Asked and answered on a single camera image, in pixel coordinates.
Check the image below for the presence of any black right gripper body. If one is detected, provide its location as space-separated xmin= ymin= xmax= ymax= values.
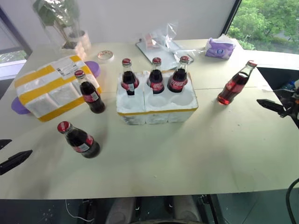
xmin=283 ymin=86 xmax=299 ymax=122

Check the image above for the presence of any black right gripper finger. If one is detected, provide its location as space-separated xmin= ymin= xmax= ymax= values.
xmin=256 ymin=98 xmax=286 ymax=119
xmin=271 ymin=88 xmax=293 ymax=99

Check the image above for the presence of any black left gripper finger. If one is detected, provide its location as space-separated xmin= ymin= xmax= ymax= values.
xmin=0 ymin=149 xmax=33 ymax=176
xmin=0 ymin=139 xmax=13 ymax=150

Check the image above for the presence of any glass cola bottle red cap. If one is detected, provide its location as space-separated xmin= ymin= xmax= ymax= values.
xmin=120 ymin=58 xmax=140 ymax=97
xmin=146 ymin=57 xmax=165 ymax=95
xmin=166 ymin=56 xmax=190 ymax=93
xmin=216 ymin=60 xmax=258 ymax=106
xmin=74 ymin=70 xmax=106 ymax=114
xmin=57 ymin=120 xmax=101 ymax=160

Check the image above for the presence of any white foam lid yellow tape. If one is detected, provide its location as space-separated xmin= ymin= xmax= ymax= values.
xmin=14 ymin=55 xmax=103 ymax=123

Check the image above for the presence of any white foam bottle tray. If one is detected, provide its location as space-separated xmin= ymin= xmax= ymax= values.
xmin=116 ymin=69 xmax=199 ymax=126

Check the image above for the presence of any purple tissue pack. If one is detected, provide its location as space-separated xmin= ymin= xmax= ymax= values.
xmin=204 ymin=33 xmax=237 ymax=61

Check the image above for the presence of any purple plastic tray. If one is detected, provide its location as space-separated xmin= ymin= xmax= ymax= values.
xmin=11 ymin=60 xmax=102 ymax=115

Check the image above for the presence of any grey rounded shape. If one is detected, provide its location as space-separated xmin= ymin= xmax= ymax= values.
xmin=109 ymin=197 xmax=136 ymax=224
xmin=174 ymin=195 xmax=202 ymax=223

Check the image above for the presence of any clear plastic bag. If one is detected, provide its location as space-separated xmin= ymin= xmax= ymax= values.
xmin=139 ymin=21 xmax=206 ymax=62

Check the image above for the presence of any green potted plant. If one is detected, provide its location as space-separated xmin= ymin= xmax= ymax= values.
xmin=32 ymin=0 xmax=92 ymax=59

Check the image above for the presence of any thin white cable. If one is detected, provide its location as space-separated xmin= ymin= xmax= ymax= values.
xmin=65 ymin=199 xmax=94 ymax=223

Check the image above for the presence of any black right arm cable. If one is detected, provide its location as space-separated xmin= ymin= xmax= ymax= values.
xmin=285 ymin=178 xmax=299 ymax=224

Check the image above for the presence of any black window frame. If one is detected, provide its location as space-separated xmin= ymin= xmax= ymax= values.
xmin=221 ymin=0 xmax=243 ymax=36

